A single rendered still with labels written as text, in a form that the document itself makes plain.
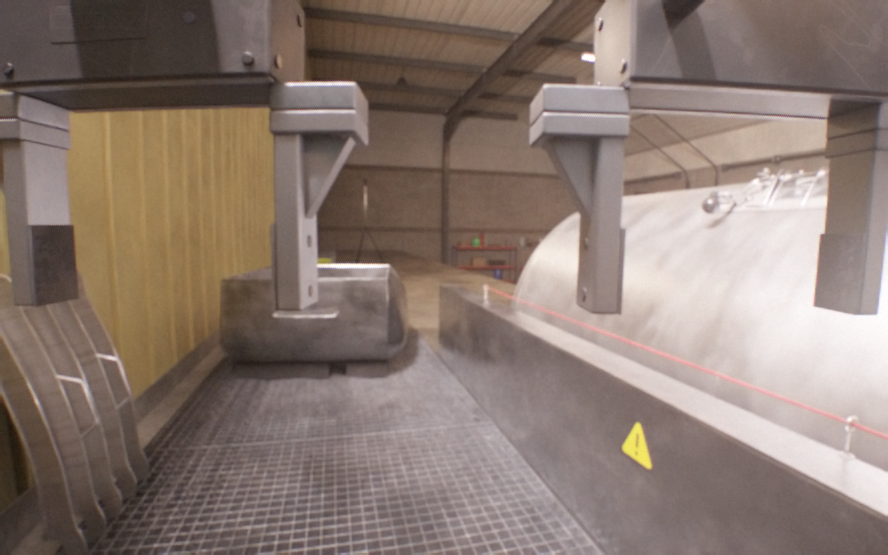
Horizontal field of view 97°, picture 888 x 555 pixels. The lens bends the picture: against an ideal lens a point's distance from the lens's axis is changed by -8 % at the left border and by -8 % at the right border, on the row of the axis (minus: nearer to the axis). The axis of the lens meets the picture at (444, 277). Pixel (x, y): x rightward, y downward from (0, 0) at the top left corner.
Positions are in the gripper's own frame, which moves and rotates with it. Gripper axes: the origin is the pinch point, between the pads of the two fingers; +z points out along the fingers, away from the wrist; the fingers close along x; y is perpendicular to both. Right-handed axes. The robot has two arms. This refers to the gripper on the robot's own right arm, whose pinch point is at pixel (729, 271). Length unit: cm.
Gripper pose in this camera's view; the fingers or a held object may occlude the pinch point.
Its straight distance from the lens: 25.2
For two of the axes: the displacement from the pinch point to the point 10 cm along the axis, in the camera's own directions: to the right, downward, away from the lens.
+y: 0.0, 1.1, -9.9
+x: 10.0, 0.1, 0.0
